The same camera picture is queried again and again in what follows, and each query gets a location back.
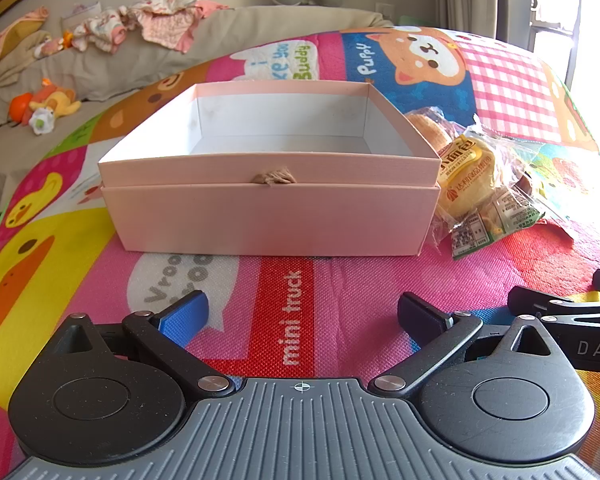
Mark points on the pink yellow cloth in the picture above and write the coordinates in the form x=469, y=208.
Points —
x=10, y=40

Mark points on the clear long bread packet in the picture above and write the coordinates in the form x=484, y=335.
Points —
x=430, y=130

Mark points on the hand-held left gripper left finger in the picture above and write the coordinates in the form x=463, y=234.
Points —
x=185, y=317

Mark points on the pink cardboard box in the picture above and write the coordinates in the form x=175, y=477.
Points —
x=260, y=220

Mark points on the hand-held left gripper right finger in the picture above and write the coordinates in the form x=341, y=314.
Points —
x=420, y=317

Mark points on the colourful cartoon play mat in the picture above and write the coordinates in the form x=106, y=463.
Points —
x=330, y=285

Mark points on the pile of pink clothes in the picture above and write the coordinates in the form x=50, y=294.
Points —
x=150, y=22

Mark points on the white green small toy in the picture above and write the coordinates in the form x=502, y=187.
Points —
x=42, y=121

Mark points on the small orange baby toy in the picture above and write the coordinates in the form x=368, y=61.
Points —
x=55, y=44

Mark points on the white wall socket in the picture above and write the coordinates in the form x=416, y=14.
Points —
x=385, y=12

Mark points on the light green box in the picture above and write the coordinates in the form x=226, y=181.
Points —
x=412, y=21

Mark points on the dark window frame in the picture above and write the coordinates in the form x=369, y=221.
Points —
x=555, y=25

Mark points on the orange plush toy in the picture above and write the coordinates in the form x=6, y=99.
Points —
x=50, y=100

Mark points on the yellow label bread packet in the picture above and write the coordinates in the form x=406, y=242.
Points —
x=480, y=200

